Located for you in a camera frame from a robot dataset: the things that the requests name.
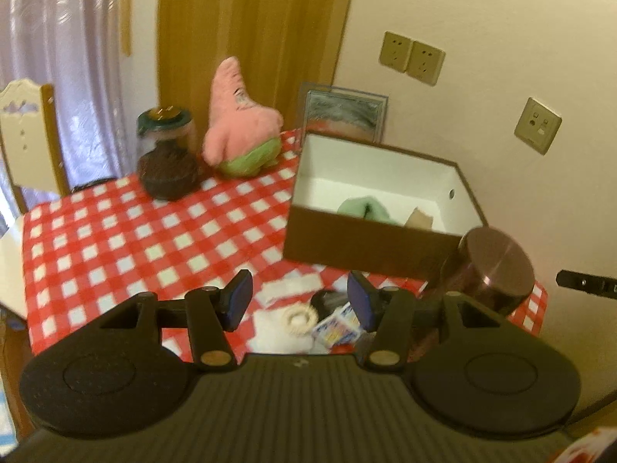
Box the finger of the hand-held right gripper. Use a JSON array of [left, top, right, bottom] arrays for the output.
[[556, 270, 617, 300]]

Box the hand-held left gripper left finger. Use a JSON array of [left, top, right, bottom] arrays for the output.
[[100, 269, 254, 373]]

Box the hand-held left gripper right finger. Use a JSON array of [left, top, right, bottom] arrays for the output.
[[347, 270, 508, 373]]

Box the black sock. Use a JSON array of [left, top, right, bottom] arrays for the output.
[[311, 289, 352, 320]]

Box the printed paper packet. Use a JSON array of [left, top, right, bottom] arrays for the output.
[[312, 301, 363, 348]]

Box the small plastic packet with label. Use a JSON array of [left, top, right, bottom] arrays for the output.
[[251, 275, 320, 354]]

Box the brown cardboard box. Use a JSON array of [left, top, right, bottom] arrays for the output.
[[282, 130, 489, 281]]

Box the white hair scrunchie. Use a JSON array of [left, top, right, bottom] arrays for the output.
[[282, 306, 319, 336]]

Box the green soft cloth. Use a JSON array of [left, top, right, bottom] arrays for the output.
[[336, 195, 405, 225]]

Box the beige soft item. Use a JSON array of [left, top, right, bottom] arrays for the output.
[[404, 206, 435, 230]]

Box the brown metal canister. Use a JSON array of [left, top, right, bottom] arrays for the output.
[[419, 226, 537, 348]]

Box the red white checkered tablecloth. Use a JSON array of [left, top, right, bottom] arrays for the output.
[[22, 128, 550, 362]]

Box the glass jar with green lid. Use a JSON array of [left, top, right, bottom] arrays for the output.
[[136, 105, 201, 202]]

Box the pink starfish plush toy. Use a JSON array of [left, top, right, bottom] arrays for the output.
[[201, 57, 284, 177]]

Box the framed picture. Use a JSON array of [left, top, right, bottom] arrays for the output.
[[295, 82, 389, 144]]

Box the white wooden chair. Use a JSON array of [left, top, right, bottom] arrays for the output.
[[0, 79, 73, 321]]

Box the sheer purple curtain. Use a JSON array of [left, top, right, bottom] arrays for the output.
[[0, 0, 133, 213]]

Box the beige wall data socket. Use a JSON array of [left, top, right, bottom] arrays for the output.
[[514, 97, 563, 156]]

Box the beige wall switch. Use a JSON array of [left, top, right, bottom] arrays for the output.
[[120, 0, 133, 56]]

